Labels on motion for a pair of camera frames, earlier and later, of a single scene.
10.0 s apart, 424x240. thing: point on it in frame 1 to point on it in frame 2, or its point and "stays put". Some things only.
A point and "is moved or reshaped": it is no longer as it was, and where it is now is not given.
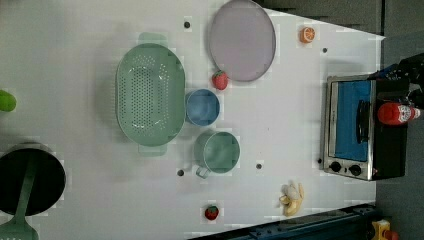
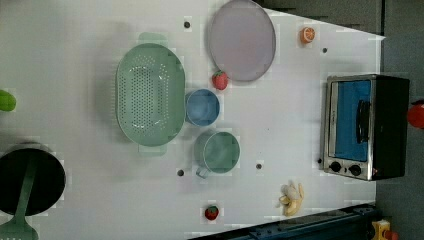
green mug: x=216 y=152 stays put
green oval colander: x=151 y=93 stays put
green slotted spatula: x=18 y=228 stays put
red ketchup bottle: x=393 y=113 is moved or reshaped
